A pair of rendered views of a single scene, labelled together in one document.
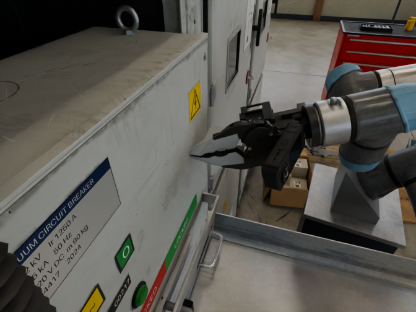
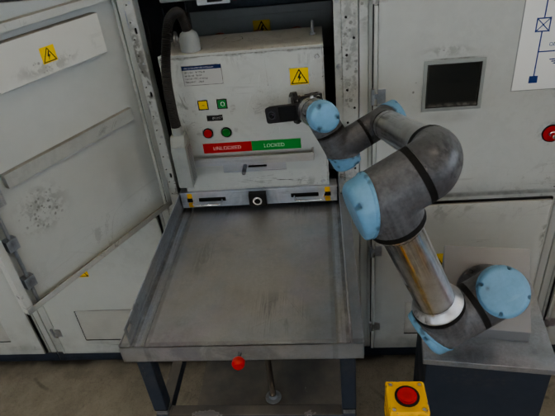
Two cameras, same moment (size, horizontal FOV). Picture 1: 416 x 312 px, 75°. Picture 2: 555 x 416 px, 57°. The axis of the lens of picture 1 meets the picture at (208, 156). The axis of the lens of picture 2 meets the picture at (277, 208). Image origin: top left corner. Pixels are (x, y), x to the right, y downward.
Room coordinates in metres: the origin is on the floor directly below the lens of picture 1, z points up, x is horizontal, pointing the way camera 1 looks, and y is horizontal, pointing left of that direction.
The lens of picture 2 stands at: (0.04, -1.41, 1.81)
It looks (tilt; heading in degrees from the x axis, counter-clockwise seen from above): 33 degrees down; 80
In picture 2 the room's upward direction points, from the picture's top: 6 degrees counter-clockwise
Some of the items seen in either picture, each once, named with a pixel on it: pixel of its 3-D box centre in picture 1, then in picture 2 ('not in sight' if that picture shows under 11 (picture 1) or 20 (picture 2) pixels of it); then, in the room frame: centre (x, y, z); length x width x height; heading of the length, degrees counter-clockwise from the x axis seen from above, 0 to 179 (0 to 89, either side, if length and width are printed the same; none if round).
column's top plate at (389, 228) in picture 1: (352, 199); (480, 320); (0.72, -0.55, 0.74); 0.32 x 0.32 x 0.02; 65
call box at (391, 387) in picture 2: not in sight; (405, 411); (0.37, -0.82, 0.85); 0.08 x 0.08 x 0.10; 73
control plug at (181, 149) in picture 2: not in sight; (183, 158); (0.02, 0.06, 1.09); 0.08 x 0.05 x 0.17; 73
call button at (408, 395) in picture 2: not in sight; (406, 397); (0.37, -0.82, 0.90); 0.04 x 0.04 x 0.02
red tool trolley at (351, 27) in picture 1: (367, 74); not in sight; (2.59, -1.56, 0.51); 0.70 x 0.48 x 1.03; 72
